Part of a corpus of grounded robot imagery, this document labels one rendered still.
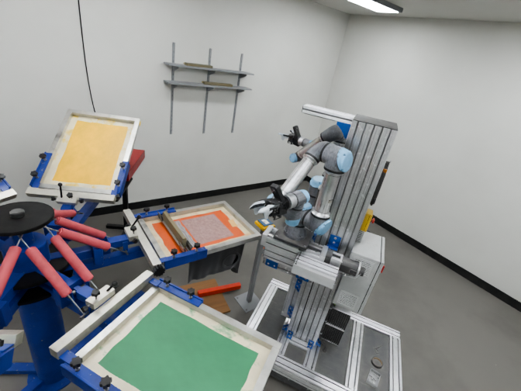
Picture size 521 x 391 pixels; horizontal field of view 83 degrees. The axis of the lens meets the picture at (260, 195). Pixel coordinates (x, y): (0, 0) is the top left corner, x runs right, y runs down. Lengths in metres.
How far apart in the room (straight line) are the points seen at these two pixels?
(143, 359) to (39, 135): 2.84
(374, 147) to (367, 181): 0.21
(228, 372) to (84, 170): 1.84
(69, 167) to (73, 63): 1.38
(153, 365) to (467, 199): 4.12
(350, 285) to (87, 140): 2.34
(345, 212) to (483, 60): 3.16
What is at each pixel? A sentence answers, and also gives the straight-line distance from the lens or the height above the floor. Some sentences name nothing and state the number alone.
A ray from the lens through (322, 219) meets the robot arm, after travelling 1.73.
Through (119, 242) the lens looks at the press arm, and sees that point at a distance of 2.13.
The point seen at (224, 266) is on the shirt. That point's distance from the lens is 2.41.
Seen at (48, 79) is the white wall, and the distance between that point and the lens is 3.76.
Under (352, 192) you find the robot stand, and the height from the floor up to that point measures 1.61.
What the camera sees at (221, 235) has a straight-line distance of 2.32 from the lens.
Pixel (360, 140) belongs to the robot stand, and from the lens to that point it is 1.81.
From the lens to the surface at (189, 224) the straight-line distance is 2.41.
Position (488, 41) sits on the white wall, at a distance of 4.69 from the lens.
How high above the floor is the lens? 2.30
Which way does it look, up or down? 27 degrees down
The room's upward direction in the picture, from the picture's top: 11 degrees clockwise
